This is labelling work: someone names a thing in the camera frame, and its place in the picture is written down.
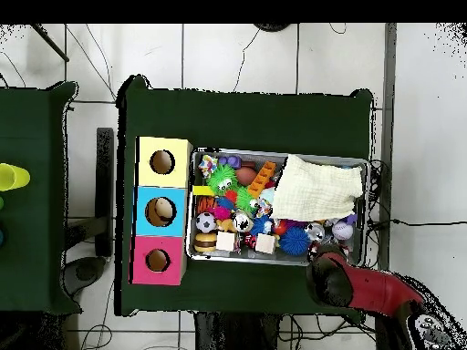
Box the black rod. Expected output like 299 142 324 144
30 23 70 63

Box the white baseball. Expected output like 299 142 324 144
330 219 355 242

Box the green spiky ball with eyes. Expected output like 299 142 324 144
205 163 239 197

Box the toy hamburger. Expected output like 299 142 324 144
192 231 218 253

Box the blue spiky ball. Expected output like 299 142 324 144
278 226 312 257

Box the large wooden block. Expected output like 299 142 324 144
254 232 276 255

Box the silver mesh bin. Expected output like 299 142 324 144
185 147 371 269

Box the small soccer ball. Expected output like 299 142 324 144
194 211 217 234

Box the wooden box with three holes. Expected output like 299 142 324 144
129 136 193 286

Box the yellow-green cup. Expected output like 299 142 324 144
0 162 32 192

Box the orange plastic block with holes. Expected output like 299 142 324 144
246 160 277 199

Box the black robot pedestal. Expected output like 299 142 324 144
192 311 282 350

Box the cream waffle cloth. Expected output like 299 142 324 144
270 153 364 222

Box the dark green tablecloth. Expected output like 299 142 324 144
114 74 375 317
0 80 82 315

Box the small wooden block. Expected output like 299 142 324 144
214 230 237 252

